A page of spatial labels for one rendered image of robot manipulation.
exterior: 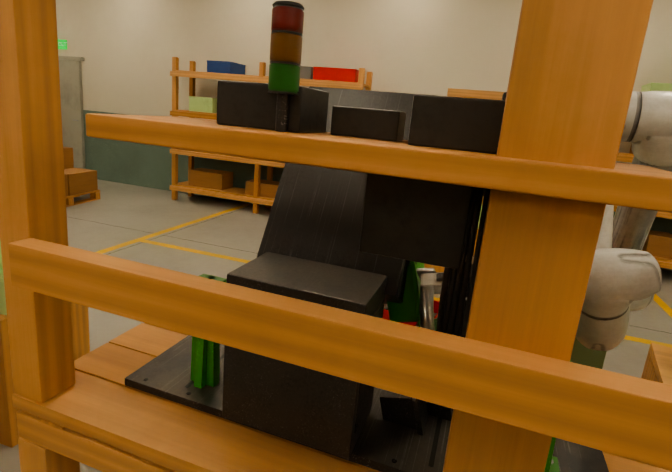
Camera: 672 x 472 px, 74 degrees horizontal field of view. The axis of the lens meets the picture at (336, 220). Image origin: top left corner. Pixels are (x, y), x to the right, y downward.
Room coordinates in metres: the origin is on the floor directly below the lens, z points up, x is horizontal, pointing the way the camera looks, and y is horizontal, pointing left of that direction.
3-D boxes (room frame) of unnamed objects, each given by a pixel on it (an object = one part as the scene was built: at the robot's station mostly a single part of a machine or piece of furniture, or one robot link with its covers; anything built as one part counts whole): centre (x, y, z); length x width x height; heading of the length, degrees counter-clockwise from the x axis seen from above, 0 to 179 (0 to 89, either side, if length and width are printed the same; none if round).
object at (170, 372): (1.00, -0.10, 0.89); 1.10 x 0.42 x 0.02; 72
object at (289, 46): (0.75, 0.10, 1.67); 0.05 x 0.05 x 0.05
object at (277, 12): (0.75, 0.10, 1.71); 0.05 x 0.05 x 0.04
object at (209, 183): (6.85, 1.18, 1.10); 3.01 x 0.55 x 2.20; 73
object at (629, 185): (0.75, -0.02, 1.52); 0.90 x 0.25 x 0.04; 72
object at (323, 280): (0.90, 0.04, 1.07); 0.30 x 0.18 x 0.34; 72
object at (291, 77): (0.75, 0.10, 1.62); 0.05 x 0.05 x 0.05
